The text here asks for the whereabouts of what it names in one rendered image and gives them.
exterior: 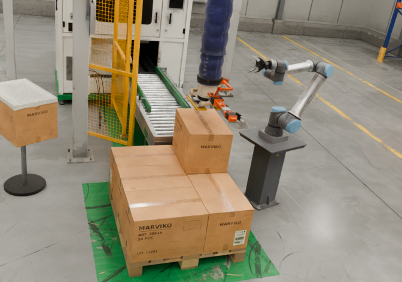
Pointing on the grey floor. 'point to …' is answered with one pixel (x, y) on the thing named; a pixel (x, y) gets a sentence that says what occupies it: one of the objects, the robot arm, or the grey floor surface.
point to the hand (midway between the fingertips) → (249, 64)
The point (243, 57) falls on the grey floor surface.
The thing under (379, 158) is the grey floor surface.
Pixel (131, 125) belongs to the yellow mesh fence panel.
